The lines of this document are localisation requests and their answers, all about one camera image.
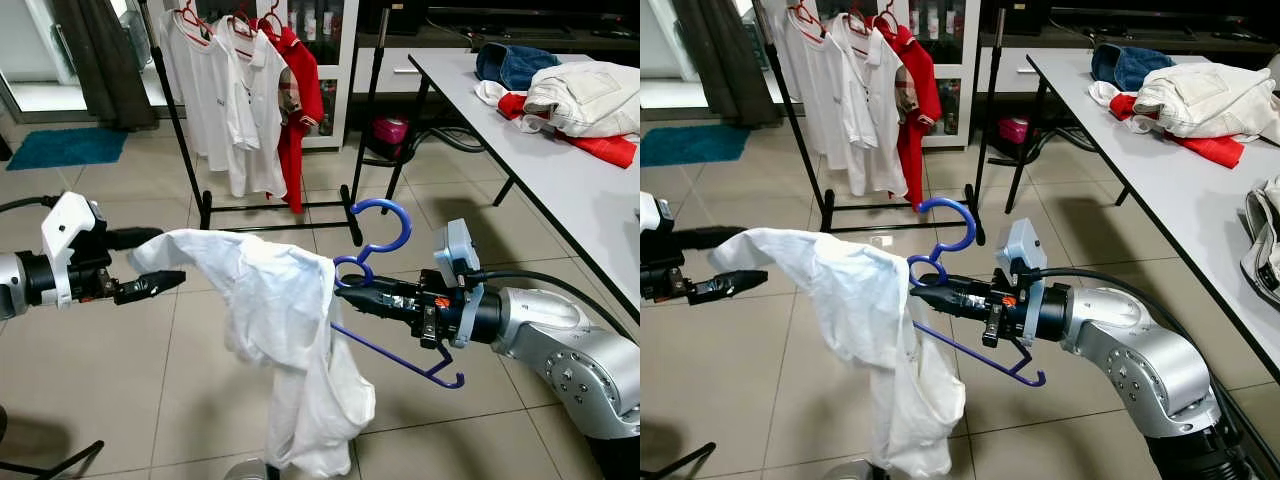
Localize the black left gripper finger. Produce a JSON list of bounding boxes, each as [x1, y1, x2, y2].
[[700, 270, 771, 306], [688, 227, 746, 251], [105, 227, 167, 251], [115, 270, 188, 306]]

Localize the blue clothes hanger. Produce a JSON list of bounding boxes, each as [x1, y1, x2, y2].
[[905, 195, 1048, 389], [330, 197, 466, 391]]

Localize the white T-shirt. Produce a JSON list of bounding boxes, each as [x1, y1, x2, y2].
[[160, 8, 241, 171], [128, 228, 378, 479], [708, 228, 969, 479], [775, 8, 861, 171]]

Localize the white seamed garment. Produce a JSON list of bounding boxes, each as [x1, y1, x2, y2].
[[1240, 175, 1280, 306]]

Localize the teal floor mat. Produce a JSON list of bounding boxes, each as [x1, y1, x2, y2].
[[640, 125, 751, 168], [5, 127, 129, 171]]

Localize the grey table black legs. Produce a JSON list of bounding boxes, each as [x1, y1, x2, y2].
[[1003, 48, 1280, 386], [385, 48, 641, 321]]

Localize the red cloth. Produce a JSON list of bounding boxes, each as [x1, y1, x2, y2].
[[497, 90, 638, 169], [1110, 92, 1246, 169]]

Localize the white polo shirt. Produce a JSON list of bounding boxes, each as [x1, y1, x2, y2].
[[215, 15, 291, 199], [835, 15, 911, 199]]

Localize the black metal stand legs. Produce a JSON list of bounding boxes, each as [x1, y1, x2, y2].
[[640, 440, 719, 480], [0, 405, 106, 480]]

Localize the dark curtain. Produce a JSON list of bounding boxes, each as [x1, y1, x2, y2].
[[670, 0, 771, 126], [50, 0, 151, 131]]

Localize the grey robot foot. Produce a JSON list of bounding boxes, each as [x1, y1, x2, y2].
[[222, 457, 283, 480], [822, 458, 881, 480]]

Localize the red polo shirt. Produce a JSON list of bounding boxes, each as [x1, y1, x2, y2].
[[258, 18, 326, 216], [875, 15, 943, 211]]

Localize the white framed glass door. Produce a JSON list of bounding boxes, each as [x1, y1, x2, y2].
[[0, 0, 76, 126], [640, 0, 691, 116]]

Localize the white low drawer console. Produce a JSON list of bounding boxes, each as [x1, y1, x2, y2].
[[358, 40, 471, 98], [985, 45, 1091, 96]]

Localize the white cloth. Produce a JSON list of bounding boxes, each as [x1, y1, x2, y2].
[[473, 78, 531, 113], [1088, 78, 1141, 111]]

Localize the white glass-door cabinet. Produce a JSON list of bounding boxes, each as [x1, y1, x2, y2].
[[285, 0, 361, 151], [900, 0, 981, 149]]

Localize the blue jeans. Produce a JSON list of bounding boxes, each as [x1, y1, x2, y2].
[[475, 42, 563, 93], [1090, 42, 1176, 93]]

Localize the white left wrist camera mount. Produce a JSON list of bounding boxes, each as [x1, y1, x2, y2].
[[640, 190, 663, 246], [40, 192, 104, 309]]

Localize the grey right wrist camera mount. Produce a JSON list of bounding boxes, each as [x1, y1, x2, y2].
[[997, 218, 1051, 349], [433, 218, 483, 349]]

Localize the black clothes rack silver rail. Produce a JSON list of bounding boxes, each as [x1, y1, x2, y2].
[[750, 0, 1011, 249], [135, 0, 401, 246]]

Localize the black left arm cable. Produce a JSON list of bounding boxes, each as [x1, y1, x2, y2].
[[0, 194, 61, 217]]

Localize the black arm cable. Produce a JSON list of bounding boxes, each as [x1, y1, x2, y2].
[[465, 266, 641, 351], [0, 194, 61, 217], [1035, 265, 1266, 451]]

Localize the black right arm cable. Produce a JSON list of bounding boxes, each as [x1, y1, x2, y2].
[[1035, 265, 1266, 451], [465, 266, 641, 351]]

